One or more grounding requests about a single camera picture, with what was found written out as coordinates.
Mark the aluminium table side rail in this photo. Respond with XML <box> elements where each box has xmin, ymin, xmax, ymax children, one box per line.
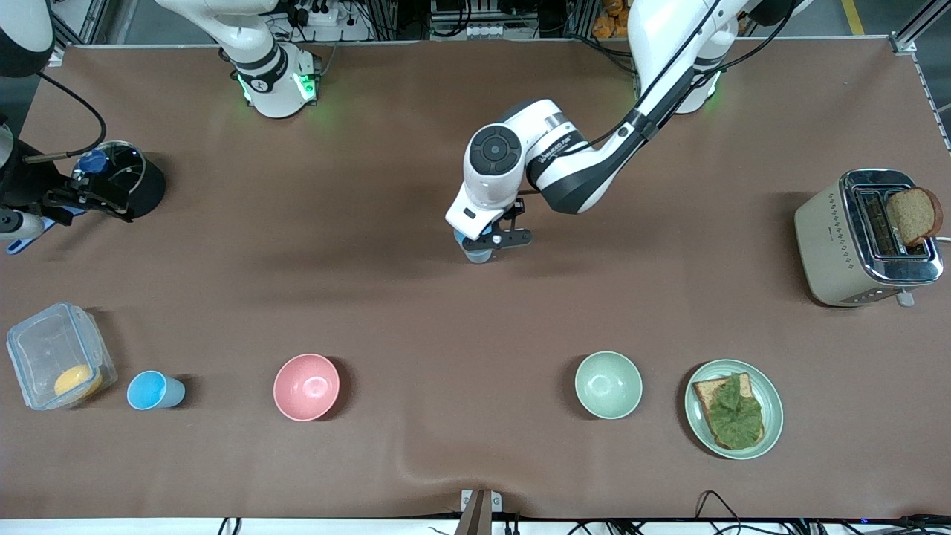
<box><xmin>910</xmin><ymin>45</ymin><xmax>951</xmax><ymax>153</ymax></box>

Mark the pale green bowl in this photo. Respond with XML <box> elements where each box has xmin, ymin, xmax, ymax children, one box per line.
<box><xmin>574</xmin><ymin>351</ymin><xmax>643</xmax><ymax>420</ymax></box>

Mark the toast slice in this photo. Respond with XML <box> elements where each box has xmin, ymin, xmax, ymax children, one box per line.
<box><xmin>692</xmin><ymin>373</ymin><xmax>766</xmax><ymax>450</ymax></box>

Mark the yellow orange fruit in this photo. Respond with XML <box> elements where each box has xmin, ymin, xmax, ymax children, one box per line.
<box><xmin>53</xmin><ymin>364</ymin><xmax>103</xmax><ymax>398</ymax></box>

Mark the brown bread slice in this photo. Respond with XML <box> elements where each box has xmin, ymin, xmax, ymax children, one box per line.
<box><xmin>886</xmin><ymin>187</ymin><xmax>943</xmax><ymax>247</ymax></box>

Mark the black pot with blue handle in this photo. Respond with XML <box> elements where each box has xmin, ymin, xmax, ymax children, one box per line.
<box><xmin>7</xmin><ymin>141</ymin><xmax>166</xmax><ymax>256</ymax></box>

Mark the black looped cable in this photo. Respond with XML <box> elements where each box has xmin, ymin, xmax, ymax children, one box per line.
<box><xmin>695</xmin><ymin>490</ymin><xmax>744</xmax><ymax>525</ymax></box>

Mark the clear plastic container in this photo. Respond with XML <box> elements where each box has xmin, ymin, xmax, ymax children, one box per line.
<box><xmin>6</xmin><ymin>302</ymin><xmax>118</xmax><ymax>411</ymax></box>

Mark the pink bowl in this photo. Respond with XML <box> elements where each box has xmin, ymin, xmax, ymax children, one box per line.
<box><xmin>273</xmin><ymin>354</ymin><xmax>340</xmax><ymax>422</ymax></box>

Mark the pale green plate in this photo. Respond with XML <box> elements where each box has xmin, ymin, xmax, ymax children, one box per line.
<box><xmin>684</xmin><ymin>360</ymin><xmax>784</xmax><ymax>460</ymax></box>

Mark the green lettuce leaf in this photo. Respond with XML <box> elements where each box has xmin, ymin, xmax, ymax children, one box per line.
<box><xmin>706</xmin><ymin>374</ymin><xmax>765</xmax><ymax>449</ymax></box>

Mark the bag of orange snacks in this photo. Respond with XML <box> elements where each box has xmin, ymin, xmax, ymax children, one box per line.
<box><xmin>592</xmin><ymin>0</ymin><xmax>632</xmax><ymax>39</ymax></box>

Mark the glass lid with blue knob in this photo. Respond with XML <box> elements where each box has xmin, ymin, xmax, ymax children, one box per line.
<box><xmin>71</xmin><ymin>141</ymin><xmax>146</xmax><ymax>207</ymax></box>

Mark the white power strip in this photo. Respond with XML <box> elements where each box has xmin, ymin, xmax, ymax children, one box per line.
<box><xmin>293</xmin><ymin>2</ymin><xmax>350</xmax><ymax>27</ymax></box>

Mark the metal table edge bracket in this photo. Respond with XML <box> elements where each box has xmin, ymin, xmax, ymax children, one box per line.
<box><xmin>461</xmin><ymin>489</ymin><xmax>502</xmax><ymax>535</ymax></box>

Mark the beige and chrome toaster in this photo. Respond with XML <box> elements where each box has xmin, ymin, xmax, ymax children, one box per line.
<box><xmin>793</xmin><ymin>169</ymin><xmax>944</xmax><ymax>308</ymax></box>

